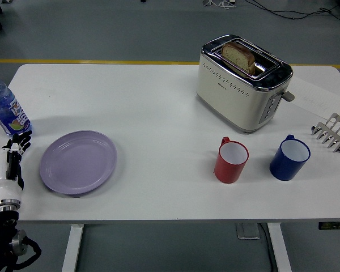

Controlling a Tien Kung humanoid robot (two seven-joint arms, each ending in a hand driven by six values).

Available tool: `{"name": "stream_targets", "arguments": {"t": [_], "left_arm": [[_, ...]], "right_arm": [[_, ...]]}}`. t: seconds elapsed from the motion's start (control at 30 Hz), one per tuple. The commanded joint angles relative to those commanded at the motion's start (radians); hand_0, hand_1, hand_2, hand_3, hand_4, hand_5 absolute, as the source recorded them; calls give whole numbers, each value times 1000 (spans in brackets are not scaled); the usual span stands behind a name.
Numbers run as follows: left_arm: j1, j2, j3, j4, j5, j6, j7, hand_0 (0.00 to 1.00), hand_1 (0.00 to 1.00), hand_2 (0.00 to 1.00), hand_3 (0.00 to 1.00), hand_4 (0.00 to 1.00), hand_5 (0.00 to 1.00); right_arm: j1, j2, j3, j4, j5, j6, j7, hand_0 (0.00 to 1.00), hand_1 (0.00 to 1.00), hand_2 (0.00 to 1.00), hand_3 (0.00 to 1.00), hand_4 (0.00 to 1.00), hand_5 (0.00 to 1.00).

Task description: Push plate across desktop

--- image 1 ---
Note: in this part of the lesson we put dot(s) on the white paper sheet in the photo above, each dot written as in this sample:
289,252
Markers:
317,96

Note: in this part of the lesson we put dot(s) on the lilac round plate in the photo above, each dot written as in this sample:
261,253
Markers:
78,163

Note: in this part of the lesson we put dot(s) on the grey box under table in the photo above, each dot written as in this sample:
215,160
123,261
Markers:
246,231

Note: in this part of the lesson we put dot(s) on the blue enamel mug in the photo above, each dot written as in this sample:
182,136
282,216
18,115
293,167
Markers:
283,168

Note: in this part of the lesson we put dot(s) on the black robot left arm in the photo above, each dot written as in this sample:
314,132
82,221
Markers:
3,224

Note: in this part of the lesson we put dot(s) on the brown bread slice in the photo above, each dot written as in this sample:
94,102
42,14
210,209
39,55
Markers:
239,56

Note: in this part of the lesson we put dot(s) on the white table leg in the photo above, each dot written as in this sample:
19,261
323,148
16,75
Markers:
72,249
279,249

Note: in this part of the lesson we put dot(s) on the cream chrome toaster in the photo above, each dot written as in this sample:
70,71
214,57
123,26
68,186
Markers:
229,99

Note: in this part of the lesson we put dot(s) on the clear blue-label drink bottle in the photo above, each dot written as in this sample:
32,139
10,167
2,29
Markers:
5,107

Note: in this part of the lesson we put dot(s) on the red enamel mug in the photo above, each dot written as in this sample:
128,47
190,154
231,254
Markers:
226,170

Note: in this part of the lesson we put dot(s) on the black table control panel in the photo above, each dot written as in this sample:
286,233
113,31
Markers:
334,225

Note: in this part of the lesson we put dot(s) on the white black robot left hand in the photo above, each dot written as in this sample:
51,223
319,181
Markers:
6,187

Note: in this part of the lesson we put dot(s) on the white floor stand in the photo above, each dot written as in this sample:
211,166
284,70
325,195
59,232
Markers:
219,3

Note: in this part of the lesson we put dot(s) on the silver metal toast rack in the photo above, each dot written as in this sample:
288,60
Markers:
335,127

